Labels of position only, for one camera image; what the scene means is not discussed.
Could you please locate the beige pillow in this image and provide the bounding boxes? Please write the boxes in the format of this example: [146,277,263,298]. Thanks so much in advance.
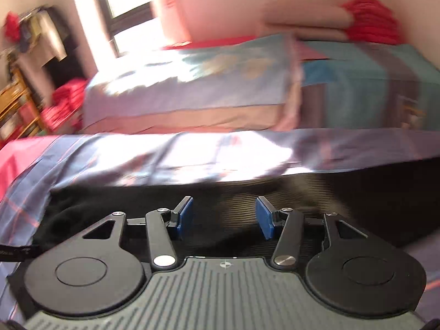
[257,0,354,42]

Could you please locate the yellow wooden shelf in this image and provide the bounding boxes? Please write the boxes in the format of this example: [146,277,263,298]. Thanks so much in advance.
[0,67,47,147]

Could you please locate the light blue folded quilt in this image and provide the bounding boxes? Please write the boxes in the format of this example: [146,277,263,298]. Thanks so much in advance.
[83,34,303,134]

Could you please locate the red clothes pile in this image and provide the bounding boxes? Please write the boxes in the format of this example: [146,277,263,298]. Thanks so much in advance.
[40,78,88,133]

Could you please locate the red folded cloth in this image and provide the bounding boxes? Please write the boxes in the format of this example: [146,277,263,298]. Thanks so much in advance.
[342,0,404,45]

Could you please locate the dark framed window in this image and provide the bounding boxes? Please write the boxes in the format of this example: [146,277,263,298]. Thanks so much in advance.
[74,0,164,64]

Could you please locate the teal patchwork blanket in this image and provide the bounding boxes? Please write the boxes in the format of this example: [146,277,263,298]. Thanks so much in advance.
[298,41,439,131]

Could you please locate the black pants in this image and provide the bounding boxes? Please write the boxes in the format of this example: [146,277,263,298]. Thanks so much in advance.
[6,159,440,282]

